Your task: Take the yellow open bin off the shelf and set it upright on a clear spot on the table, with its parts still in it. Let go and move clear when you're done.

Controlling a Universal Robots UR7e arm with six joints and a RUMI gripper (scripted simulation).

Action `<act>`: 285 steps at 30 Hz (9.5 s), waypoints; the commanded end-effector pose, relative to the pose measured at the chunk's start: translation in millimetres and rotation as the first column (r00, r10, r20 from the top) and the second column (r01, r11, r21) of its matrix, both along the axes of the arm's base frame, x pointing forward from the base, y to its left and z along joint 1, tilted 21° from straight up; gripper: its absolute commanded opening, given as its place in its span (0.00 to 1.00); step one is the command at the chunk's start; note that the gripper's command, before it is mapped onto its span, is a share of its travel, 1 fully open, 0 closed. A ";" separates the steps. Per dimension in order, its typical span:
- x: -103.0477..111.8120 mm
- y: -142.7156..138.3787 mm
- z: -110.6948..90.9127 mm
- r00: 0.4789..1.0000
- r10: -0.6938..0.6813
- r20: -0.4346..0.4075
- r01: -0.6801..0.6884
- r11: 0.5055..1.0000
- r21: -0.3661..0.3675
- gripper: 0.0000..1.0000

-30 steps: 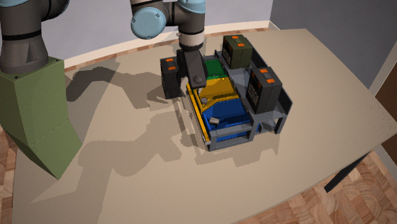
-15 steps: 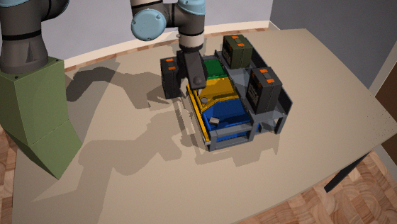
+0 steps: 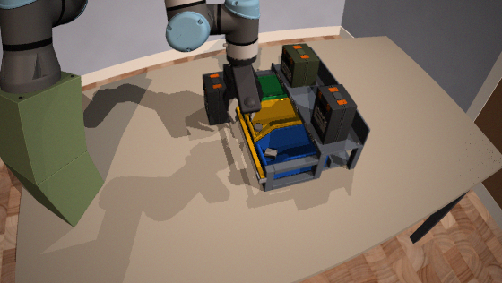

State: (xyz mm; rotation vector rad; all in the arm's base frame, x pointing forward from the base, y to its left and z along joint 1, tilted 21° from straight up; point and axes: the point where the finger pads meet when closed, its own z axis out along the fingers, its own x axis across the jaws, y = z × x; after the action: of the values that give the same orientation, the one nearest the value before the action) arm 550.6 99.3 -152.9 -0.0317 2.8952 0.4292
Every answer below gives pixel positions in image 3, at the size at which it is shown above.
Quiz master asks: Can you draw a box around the green open bin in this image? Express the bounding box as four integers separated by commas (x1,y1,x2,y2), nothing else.
256,75,288,101

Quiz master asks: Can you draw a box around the yellow bin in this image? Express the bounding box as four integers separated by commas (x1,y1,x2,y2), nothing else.
245,98,303,148

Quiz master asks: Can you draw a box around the yellow bar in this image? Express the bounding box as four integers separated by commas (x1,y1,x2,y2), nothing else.
236,106,265,179

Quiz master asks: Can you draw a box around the grey bin rack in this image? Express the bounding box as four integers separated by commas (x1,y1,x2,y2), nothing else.
255,47,370,192

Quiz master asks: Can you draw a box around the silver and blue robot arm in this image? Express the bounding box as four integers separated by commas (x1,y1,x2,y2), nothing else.
0,0,262,115

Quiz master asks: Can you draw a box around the grey metal disc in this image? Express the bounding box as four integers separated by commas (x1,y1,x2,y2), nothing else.
254,124,263,132

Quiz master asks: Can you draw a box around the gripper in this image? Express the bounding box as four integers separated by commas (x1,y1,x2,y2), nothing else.
223,55,263,125

